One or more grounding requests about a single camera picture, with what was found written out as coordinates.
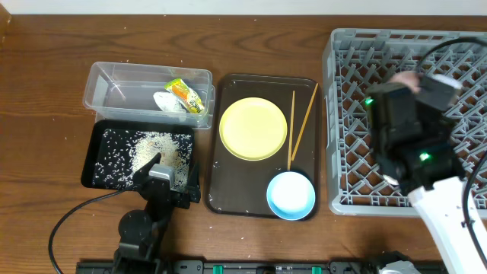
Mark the pink bowl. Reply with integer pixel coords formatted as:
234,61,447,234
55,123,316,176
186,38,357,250
389,71,421,93

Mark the grey plastic dishwasher rack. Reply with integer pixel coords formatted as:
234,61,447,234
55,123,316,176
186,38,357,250
322,28,486,217

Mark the light blue bowl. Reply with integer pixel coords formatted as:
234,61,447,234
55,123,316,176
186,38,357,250
266,171,316,221

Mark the clear plastic waste bin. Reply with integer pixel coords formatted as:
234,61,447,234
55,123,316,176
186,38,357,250
83,62,215,129

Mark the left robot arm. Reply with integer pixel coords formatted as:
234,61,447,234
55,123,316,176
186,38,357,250
112,153,201,274

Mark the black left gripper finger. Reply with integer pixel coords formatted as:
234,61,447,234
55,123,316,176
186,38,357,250
188,163,201,196
132,153,161,185

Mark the black tray with rice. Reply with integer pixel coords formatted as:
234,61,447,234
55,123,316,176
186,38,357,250
81,119,195,193

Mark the orange green snack wrapper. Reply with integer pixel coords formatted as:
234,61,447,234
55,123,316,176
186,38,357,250
164,78,205,113

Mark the dark brown serving tray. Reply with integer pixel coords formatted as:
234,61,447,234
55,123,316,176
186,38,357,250
205,74,322,218

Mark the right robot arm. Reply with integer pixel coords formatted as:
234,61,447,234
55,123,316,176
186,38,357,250
364,75,486,273

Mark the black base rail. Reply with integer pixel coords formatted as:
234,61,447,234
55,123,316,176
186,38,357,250
75,260,448,274

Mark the wooden chopstick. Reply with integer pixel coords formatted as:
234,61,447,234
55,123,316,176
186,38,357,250
287,91,295,171
291,83,319,161

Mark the yellow plate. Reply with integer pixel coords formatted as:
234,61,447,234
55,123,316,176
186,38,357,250
218,97,288,161

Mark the white paper napkin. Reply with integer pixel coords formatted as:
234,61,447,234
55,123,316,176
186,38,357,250
153,91,186,113

